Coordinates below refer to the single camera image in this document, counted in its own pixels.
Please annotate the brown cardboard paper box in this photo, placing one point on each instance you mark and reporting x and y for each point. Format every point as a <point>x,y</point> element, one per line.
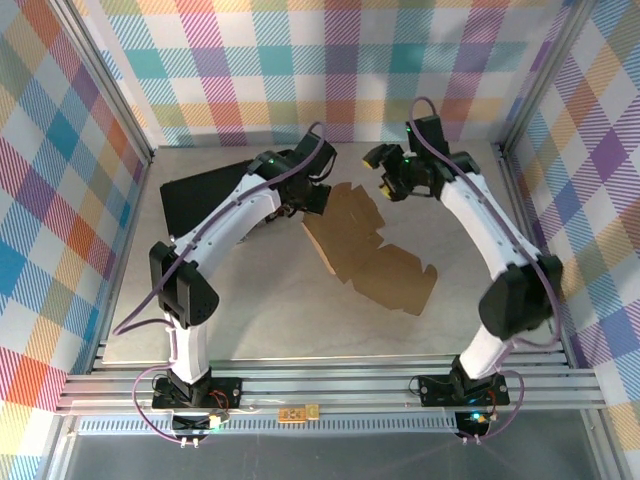
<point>370,250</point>

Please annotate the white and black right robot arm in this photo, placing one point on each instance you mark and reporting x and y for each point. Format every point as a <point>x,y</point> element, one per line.
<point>480,220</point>

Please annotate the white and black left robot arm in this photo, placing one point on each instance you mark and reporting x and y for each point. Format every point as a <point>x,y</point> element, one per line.
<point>225,220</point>

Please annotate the black flat case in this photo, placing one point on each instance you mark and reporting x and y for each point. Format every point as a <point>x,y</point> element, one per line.
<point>200,200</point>

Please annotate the small pale wooden block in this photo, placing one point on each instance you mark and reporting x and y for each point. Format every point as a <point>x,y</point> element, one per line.
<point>313,411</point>

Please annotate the small orange circuit board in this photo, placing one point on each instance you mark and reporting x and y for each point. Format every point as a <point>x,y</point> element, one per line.
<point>292,415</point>

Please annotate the black right controller board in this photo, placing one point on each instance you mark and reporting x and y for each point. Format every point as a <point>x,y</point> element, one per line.
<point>472,422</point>

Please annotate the black controller board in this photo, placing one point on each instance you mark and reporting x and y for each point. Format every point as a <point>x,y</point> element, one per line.
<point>472,422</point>
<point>192,424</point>

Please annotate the black left controller board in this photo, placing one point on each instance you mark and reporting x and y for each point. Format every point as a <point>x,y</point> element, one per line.
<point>192,424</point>

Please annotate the aluminium side rail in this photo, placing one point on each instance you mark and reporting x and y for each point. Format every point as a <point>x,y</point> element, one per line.
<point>530,220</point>
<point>134,225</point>

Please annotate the aluminium corner post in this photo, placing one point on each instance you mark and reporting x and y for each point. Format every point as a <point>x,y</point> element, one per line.
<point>545,75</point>
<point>105,77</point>

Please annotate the aluminium frame rails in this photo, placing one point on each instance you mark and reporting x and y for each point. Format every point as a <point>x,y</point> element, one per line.
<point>325,387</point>

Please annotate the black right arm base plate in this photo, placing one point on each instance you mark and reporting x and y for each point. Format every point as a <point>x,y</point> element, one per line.
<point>435,390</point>

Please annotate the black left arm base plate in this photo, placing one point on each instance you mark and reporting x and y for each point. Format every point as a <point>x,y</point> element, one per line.
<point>227,392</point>

